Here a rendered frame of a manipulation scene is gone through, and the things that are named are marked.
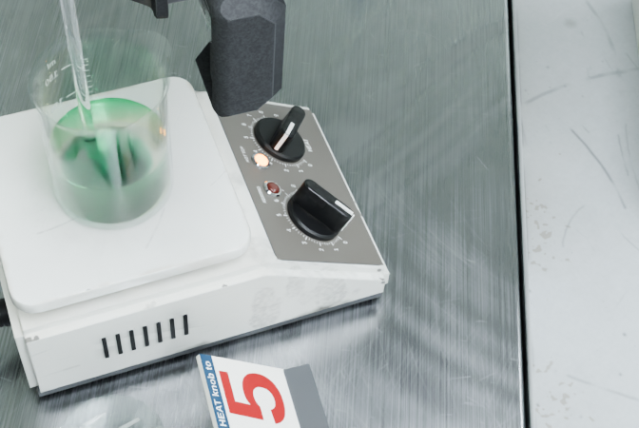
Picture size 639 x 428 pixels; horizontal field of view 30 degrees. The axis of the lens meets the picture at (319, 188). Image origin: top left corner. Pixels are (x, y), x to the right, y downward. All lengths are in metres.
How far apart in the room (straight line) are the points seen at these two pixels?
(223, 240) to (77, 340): 0.09
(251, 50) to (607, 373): 0.33
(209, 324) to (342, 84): 0.22
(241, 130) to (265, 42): 0.24
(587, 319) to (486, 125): 0.15
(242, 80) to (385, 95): 0.34
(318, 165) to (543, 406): 0.18
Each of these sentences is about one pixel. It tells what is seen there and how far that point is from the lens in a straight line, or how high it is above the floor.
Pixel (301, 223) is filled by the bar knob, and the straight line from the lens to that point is 0.63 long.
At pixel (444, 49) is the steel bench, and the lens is 0.80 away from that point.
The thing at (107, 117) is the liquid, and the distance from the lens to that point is 0.59.
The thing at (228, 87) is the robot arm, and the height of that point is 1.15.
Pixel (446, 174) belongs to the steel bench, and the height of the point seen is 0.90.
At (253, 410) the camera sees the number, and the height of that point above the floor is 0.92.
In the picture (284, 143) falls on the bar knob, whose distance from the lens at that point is 0.66.
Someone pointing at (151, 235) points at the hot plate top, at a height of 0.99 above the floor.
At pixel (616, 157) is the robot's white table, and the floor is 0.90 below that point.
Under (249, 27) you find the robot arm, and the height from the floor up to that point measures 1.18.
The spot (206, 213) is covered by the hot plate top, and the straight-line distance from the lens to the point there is 0.60.
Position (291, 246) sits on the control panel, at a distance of 0.62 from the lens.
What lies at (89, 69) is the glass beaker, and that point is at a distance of 0.58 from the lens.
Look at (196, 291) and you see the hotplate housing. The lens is 0.60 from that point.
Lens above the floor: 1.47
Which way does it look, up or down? 53 degrees down
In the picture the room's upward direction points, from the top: 5 degrees clockwise
